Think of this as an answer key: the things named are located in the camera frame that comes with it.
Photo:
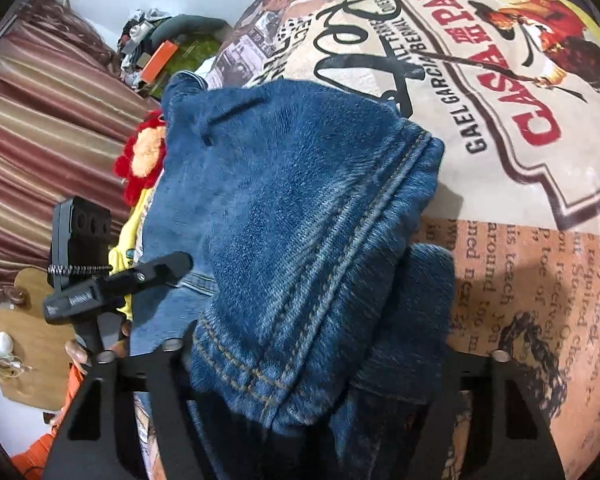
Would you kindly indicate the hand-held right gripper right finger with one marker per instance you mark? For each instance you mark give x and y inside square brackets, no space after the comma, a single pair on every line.
[450,410]

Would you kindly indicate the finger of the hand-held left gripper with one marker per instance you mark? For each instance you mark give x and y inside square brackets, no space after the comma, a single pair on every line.
[150,272]

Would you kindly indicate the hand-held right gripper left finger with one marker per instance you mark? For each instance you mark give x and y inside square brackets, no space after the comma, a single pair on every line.
[165,385]

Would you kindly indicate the blue denim jeans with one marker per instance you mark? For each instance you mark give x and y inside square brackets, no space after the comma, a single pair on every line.
[290,200]

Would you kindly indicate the person's left hand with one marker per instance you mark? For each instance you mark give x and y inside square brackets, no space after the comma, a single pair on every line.
[117,337]

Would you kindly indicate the yellow printed cloth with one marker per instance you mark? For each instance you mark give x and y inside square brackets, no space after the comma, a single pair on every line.
[125,240]

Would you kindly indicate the red and orange plush flower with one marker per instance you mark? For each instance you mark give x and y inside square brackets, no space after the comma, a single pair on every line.
[130,165]

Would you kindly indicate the wooden side table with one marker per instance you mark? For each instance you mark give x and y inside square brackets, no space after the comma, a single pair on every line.
[35,340]

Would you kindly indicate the striped curtain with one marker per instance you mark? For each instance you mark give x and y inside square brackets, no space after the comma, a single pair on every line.
[40,125]

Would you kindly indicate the white earbuds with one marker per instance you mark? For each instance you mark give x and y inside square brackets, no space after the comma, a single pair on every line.
[1,344]

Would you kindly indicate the orange clothing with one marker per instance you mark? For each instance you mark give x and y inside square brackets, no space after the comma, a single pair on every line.
[35,452]

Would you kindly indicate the orange box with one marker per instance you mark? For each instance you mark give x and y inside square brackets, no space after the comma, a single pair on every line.
[159,62]

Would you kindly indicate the pile of small clutter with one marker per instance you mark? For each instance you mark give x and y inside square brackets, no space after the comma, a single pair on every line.
[137,30]

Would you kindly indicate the printed blanket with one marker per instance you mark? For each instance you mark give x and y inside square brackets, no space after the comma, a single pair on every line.
[480,185]

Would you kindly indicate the yellow bed sheet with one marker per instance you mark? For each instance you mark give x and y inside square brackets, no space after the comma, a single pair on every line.
[595,25]

